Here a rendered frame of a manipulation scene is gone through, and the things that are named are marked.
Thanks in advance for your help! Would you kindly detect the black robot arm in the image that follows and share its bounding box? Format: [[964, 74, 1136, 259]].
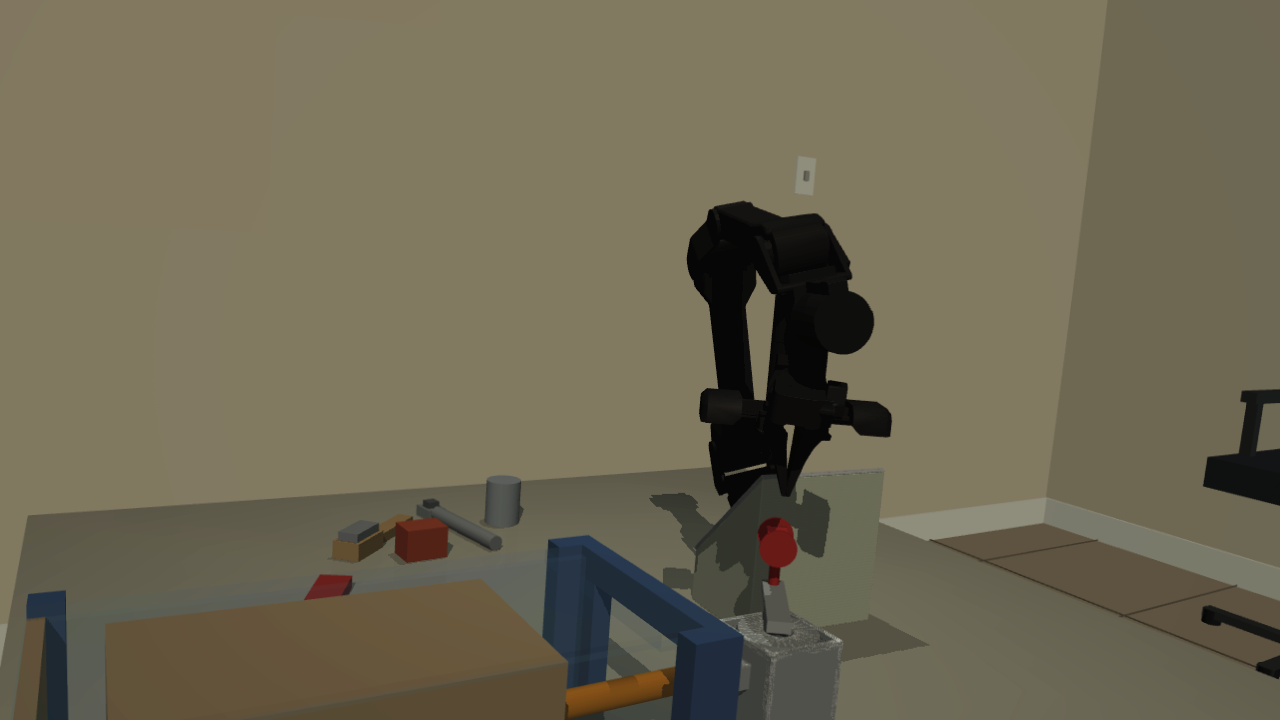
[[687, 201, 874, 507]]

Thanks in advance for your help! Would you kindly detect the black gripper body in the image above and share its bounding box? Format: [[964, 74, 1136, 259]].
[[699, 341, 892, 438]]

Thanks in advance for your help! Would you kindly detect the grey crank handle with red knob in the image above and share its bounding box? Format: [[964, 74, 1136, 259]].
[[758, 518, 797, 637]]

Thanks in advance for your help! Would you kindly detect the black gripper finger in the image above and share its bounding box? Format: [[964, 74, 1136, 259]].
[[753, 421, 788, 497], [786, 427, 832, 497]]

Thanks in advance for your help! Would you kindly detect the grey cylinder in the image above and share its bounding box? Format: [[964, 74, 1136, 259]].
[[484, 475, 521, 527]]

